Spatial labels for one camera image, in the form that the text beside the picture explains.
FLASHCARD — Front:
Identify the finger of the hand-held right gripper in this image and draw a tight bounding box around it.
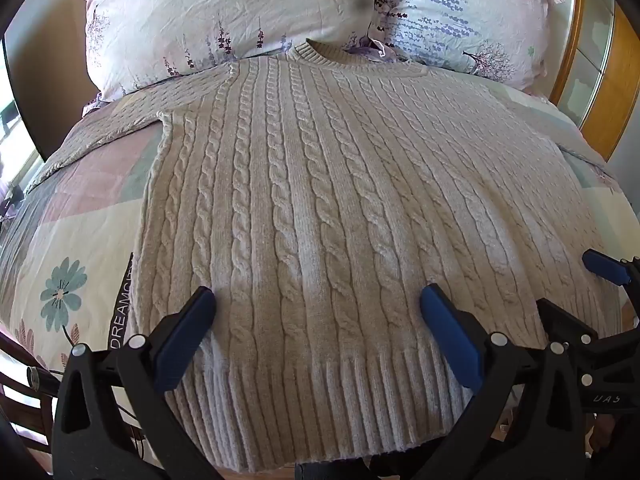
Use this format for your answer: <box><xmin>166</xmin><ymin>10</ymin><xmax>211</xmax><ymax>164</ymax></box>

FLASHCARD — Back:
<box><xmin>536</xmin><ymin>298</ymin><xmax>601</xmax><ymax>351</ymax></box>
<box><xmin>581</xmin><ymin>248</ymin><xmax>640</xmax><ymax>311</ymax></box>

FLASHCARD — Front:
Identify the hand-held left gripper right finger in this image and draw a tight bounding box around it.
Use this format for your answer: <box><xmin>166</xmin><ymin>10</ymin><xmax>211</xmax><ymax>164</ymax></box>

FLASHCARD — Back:
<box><xmin>419</xmin><ymin>283</ymin><xmax>589</xmax><ymax>480</ymax></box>

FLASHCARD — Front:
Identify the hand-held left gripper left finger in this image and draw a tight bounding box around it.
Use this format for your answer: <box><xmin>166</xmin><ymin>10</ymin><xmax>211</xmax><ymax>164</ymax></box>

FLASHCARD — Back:
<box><xmin>51</xmin><ymin>286</ymin><xmax>218</xmax><ymax>480</ymax></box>

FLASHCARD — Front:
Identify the beige cable knit sweater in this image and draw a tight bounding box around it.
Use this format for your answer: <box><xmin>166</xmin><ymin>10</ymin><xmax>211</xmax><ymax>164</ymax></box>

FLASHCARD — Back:
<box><xmin>25</xmin><ymin>40</ymin><xmax>626</xmax><ymax>473</ymax></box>

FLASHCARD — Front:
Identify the patchwork floral quilt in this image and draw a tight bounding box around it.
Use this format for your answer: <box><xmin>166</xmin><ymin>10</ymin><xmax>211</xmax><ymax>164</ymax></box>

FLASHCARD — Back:
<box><xmin>0</xmin><ymin>77</ymin><xmax>640</xmax><ymax>463</ymax></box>

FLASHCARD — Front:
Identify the dark wooden chair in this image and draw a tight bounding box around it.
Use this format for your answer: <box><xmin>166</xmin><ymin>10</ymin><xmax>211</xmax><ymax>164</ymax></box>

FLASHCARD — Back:
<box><xmin>0</xmin><ymin>327</ymin><xmax>68</xmax><ymax>443</ymax></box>

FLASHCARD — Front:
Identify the wooden bed headboard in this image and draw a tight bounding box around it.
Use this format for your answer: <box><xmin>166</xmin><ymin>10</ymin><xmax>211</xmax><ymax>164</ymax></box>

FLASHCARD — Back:
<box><xmin>547</xmin><ymin>0</ymin><xmax>640</xmax><ymax>163</ymax></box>

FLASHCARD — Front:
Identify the window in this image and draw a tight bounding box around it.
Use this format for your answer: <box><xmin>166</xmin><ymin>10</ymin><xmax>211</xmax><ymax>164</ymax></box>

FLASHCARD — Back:
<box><xmin>0</xmin><ymin>42</ymin><xmax>47</xmax><ymax>186</ymax></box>

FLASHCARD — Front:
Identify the white lavender print pillow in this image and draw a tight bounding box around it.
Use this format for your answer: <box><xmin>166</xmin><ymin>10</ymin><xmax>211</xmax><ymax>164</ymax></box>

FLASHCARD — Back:
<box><xmin>367</xmin><ymin>0</ymin><xmax>565</xmax><ymax>93</ymax></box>

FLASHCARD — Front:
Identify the pink floral pillow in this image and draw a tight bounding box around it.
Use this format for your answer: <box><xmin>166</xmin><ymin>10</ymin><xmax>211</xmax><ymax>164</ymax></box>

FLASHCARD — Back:
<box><xmin>75</xmin><ymin>0</ymin><xmax>377</xmax><ymax>105</ymax></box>

